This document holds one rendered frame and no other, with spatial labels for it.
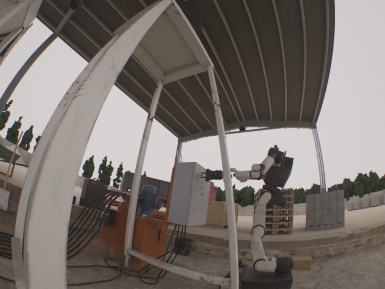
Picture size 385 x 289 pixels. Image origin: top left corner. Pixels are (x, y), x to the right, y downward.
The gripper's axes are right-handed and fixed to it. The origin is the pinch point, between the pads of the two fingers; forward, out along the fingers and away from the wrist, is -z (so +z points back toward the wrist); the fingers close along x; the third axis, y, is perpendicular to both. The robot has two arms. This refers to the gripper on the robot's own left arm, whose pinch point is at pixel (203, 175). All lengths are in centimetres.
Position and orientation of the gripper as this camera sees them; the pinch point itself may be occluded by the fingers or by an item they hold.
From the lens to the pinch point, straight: 150.6
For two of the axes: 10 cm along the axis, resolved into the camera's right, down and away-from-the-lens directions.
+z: 8.8, -0.9, -4.7
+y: 4.6, 4.1, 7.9
